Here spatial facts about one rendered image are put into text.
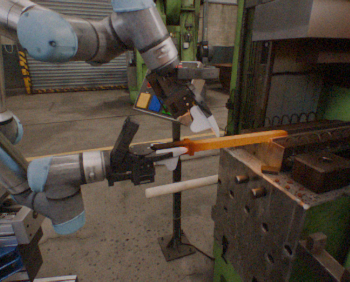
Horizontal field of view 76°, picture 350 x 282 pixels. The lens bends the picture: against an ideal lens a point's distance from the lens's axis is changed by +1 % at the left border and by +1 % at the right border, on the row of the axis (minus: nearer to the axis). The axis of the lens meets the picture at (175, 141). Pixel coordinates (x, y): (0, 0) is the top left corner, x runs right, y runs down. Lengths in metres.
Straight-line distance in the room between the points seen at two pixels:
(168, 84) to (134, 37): 0.12
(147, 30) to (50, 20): 0.17
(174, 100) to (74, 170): 0.27
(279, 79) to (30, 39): 0.81
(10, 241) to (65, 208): 0.35
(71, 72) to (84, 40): 7.98
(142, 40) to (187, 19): 5.31
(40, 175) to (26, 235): 0.36
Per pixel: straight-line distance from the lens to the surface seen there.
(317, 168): 0.64
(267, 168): 0.70
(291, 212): 0.64
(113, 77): 8.48
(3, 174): 0.63
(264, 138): 0.72
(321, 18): 0.67
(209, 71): 0.55
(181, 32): 5.69
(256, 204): 0.74
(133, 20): 0.49
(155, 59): 0.49
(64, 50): 0.42
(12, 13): 0.49
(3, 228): 0.88
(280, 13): 0.72
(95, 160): 0.53
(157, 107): 1.07
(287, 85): 1.01
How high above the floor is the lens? 1.24
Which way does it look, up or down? 22 degrees down
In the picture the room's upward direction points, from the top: straight up
